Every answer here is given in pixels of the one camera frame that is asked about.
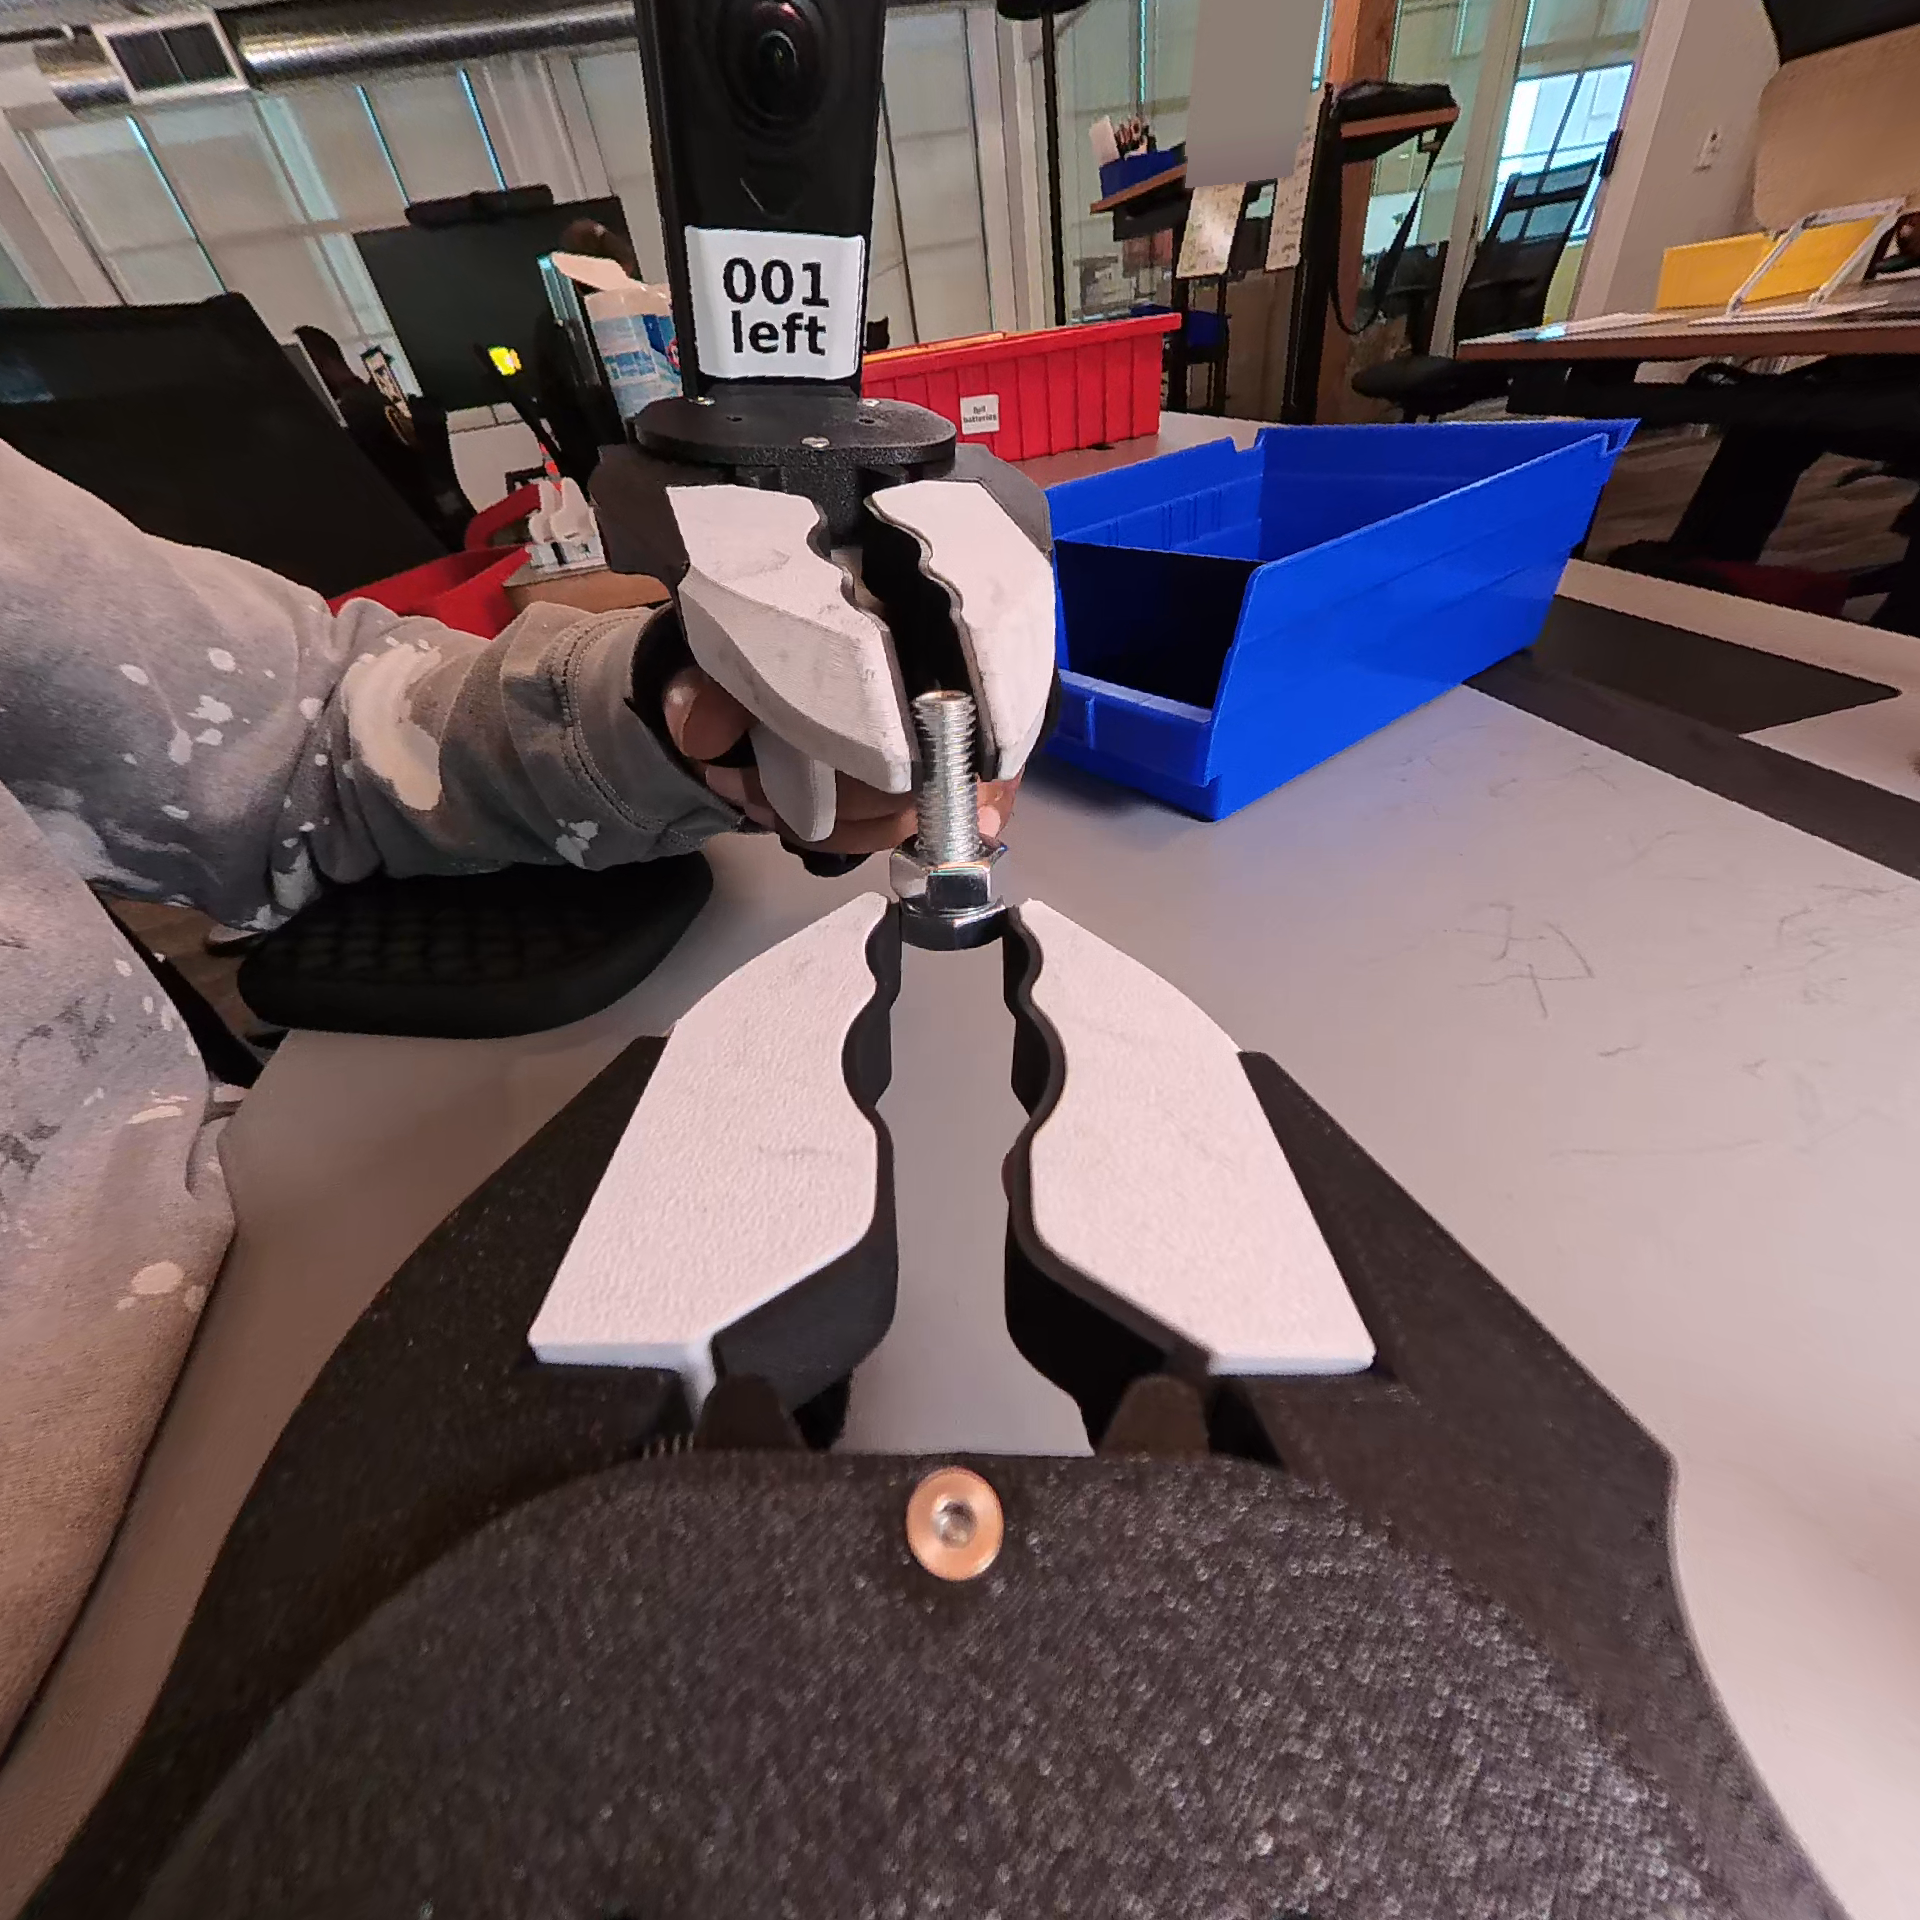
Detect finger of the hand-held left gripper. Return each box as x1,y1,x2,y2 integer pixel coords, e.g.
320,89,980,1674
869,475,1064,786
664,482,918,844

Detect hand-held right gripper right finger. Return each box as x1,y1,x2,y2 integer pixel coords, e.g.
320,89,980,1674
1002,895,1379,1432

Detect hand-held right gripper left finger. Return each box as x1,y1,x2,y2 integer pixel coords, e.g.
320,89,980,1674
529,894,906,1425

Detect silver hex bolt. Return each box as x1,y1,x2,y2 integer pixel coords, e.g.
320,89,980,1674
898,686,1003,952

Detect silver hex nut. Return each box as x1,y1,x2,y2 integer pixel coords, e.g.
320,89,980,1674
887,837,1009,911

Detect blue plastic bin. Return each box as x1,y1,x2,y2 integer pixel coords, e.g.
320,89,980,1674
1040,416,1641,822

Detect person's left forearm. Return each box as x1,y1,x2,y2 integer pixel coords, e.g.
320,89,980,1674
0,439,753,938

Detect person's left hand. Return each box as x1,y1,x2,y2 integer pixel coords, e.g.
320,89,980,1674
662,663,924,873

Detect black bin divider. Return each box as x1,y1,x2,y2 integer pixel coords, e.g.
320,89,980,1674
1054,538,1262,709

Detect rack of white printed parts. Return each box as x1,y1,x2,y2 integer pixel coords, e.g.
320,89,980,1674
517,478,609,574

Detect red plastic crate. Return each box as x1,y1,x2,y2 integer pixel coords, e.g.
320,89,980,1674
859,311,1181,461

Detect white wipes canister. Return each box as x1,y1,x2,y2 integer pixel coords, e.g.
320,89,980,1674
552,246,678,423

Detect black floor lamp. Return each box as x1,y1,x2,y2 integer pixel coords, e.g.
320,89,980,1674
997,0,1098,324

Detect red tote bag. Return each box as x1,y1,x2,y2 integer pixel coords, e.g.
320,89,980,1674
327,504,529,638

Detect black mesh cushion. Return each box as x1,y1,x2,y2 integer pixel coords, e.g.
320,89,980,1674
237,850,719,1039

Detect black monitor on stand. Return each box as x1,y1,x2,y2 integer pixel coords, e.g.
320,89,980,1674
350,185,647,413

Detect storage shelf with blue bins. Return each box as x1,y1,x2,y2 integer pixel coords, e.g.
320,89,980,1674
1086,112,1202,407

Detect black office chair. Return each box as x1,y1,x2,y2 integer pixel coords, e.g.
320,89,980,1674
1348,149,1607,430

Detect large black panel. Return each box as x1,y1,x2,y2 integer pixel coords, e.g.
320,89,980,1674
0,292,452,603

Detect person's grey sweatshirt torso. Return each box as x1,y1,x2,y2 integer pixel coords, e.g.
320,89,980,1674
0,779,244,1763

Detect wooden office desk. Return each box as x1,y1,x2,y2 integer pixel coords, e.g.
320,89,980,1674
1455,299,1920,579

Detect red ottoman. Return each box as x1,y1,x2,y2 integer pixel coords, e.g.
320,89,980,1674
1607,532,1920,620

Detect small yellow bin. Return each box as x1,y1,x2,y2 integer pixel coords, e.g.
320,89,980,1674
1653,217,1894,311

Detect wooden board on white stand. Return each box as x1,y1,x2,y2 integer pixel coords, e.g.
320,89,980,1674
1724,0,1920,320

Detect silver ventilation duct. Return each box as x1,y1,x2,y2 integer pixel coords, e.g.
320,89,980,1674
32,0,647,108

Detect wooden support post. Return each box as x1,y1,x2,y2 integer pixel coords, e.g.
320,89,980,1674
1289,0,1419,422

